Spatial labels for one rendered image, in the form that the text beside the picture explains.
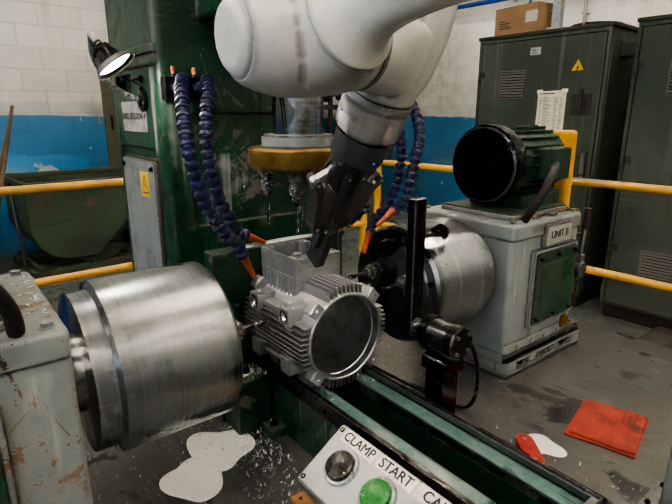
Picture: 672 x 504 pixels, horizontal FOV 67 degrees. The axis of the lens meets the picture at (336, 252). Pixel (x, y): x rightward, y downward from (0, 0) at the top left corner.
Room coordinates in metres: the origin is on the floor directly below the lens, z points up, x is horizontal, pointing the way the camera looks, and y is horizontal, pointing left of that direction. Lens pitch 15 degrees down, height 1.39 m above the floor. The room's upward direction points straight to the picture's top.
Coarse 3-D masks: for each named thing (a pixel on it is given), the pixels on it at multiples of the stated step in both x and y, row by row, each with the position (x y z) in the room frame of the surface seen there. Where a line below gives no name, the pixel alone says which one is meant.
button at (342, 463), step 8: (336, 456) 0.42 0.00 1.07; (344, 456) 0.42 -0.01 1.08; (352, 456) 0.42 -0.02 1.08; (328, 464) 0.42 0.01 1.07; (336, 464) 0.42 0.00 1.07; (344, 464) 0.41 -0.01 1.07; (352, 464) 0.41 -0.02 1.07; (328, 472) 0.41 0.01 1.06; (336, 472) 0.41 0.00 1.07; (344, 472) 0.41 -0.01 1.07; (336, 480) 0.40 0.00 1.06
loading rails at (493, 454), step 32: (288, 384) 0.84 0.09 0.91; (352, 384) 0.86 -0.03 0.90; (384, 384) 0.84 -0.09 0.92; (288, 416) 0.85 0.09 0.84; (320, 416) 0.77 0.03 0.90; (352, 416) 0.73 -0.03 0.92; (384, 416) 0.79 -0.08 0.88; (416, 416) 0.73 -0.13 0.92; (448, 416) 0.72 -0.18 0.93; (320, 448) 0.77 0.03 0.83; (384, 448) 0.64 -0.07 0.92; (416, 448) 0.73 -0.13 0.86; (448, 448) 0.68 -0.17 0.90; (480, 448) 0.65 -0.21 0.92; (512, 448) 0.63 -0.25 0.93; (448, 480) 0.58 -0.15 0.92; (480, 480) 0.63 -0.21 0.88; (512, 480) 0.59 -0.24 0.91; (544, 480) 0.58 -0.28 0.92
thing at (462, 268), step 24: (384, 240) 1.05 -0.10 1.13; (432, 240) 1.00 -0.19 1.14; (456, 240) 1.03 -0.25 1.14; (480, 240) 1.09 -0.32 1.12; (360, 264) 1.12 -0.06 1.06; (384, 264) 1.05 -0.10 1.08; (432, 264) 0.95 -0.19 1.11; (456, 264) 0.99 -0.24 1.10; (480, 264) 1.03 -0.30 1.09; (384, 288) 0.94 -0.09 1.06; (432, 288) 0.95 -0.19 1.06; (456, 288) 0.97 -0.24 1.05; (480, 288) 1.01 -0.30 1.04; (384, 312) 1.05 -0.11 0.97; (432, 312) 0.95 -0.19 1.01; (456, 312) 0.98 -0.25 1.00; (408, 336) 1.00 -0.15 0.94
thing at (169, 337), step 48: (96, 288) 0.66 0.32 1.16; (144, 288) 0.67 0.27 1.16; (192, 288) 0.70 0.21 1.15; (96, 336) 0.60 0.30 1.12; (144, 336) 0.61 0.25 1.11; (192, 336) 0.64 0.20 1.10; (240, 336) 0.74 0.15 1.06; (96, 384) 0.57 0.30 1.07; (144, 384) 0.59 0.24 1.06; (192, 384) 0.63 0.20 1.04; (240, 384) 0.67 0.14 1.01; (96, 432) 0.60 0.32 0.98; (144, 432) 0.60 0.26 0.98
